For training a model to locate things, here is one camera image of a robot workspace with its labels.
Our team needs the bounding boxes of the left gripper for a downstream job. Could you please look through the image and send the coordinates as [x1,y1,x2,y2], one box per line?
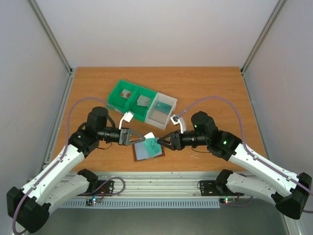
[98,126,146,146]

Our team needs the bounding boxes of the teal vip card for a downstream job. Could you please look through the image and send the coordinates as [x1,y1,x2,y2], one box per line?
[144,132,162,158]
[155,101,172,115]

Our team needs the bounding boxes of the brown leather card holder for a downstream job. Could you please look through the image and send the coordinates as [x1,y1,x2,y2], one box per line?
[132,142,165,162]

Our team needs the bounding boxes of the white floral card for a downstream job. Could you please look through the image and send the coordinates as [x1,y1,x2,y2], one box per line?
[136,95,149,107]

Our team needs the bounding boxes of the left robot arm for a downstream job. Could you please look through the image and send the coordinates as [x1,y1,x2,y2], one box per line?
[6,106,145,235]

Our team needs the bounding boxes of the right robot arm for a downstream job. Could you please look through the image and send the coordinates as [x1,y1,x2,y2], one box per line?
[157,111,312,220]

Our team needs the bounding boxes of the white vip card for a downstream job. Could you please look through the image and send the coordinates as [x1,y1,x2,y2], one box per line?
[137,97,151,107]

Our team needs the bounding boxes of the red patterned card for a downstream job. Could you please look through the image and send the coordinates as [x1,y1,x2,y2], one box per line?
[120,89,132,99]

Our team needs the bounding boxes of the middle green bin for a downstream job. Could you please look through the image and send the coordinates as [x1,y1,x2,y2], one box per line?
[128,86,157,122]

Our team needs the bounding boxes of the green bin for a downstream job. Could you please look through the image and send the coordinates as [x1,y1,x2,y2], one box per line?
[128,86,157,122]
[107,80,137,113]

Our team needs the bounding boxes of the white bin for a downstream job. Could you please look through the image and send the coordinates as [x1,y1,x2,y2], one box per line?
[144,93,178,130]

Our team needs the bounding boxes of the left green bin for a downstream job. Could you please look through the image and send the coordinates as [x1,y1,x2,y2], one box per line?
[107,80,137,113]

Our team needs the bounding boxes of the left controller board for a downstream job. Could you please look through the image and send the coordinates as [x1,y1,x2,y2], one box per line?
[85,198,102,206]

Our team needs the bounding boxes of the controller board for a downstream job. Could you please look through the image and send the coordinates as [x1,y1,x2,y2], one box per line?
[85,198,102,206]
[220,197,238,205]

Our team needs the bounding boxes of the right controller board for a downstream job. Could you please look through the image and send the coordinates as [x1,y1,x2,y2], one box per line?
[220,197,238,205]

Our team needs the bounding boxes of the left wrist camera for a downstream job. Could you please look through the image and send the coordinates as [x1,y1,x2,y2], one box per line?
[119,112,134,130]

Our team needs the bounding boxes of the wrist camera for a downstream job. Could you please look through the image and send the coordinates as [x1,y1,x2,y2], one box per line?
[170,114,187,134]
[119,112,134,130]

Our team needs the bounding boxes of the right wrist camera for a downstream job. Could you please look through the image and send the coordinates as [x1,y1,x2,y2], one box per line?
[170,114,187,134]

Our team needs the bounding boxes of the aluminium rail frame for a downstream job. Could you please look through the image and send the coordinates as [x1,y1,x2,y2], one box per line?
[22,171,291,198]

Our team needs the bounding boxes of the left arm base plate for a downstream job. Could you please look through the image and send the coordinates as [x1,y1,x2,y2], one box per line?
[81,180,114,196]

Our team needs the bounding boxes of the grey slotted cable duct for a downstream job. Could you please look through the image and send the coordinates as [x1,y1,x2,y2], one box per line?
[61,198,220,210]

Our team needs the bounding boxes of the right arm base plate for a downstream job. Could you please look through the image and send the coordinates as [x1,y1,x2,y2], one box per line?
[197,180,244,196]

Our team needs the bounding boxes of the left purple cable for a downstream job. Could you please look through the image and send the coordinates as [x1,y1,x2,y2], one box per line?
[12,97,127,233]

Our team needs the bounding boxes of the left frame post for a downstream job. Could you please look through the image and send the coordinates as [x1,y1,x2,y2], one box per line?
[27,0,73,74]

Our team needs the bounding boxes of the frame post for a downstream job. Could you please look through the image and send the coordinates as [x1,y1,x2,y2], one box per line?
[241,0,287,76]
[27,0,73,74]

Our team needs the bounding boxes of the right frame post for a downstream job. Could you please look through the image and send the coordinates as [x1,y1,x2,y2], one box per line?
[241,0,287,76]

